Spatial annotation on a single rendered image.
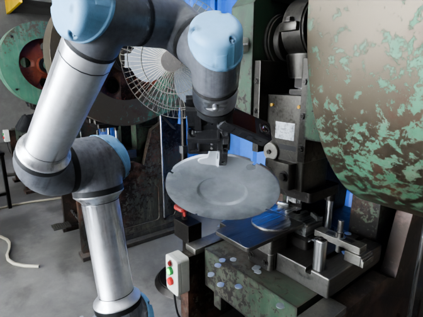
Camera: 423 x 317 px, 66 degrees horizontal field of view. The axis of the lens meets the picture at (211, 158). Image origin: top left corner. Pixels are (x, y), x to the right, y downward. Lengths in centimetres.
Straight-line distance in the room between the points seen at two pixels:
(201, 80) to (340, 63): 21
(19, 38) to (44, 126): 316
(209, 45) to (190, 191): 48
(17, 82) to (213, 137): 320
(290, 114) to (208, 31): 58
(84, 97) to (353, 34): 40
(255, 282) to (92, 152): 59
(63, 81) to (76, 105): 4
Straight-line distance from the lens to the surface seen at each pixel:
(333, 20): 55
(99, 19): 44
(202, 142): 61
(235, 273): 109
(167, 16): 51
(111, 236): 81
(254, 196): 85
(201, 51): 46
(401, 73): 51
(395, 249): 127
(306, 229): 109
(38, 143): 63
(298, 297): 99
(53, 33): 202
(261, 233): 99
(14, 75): 370
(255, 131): 61
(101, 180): 76
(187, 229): 121
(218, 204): 89
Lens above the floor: 122
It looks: 14 degrees down
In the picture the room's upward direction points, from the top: straight up
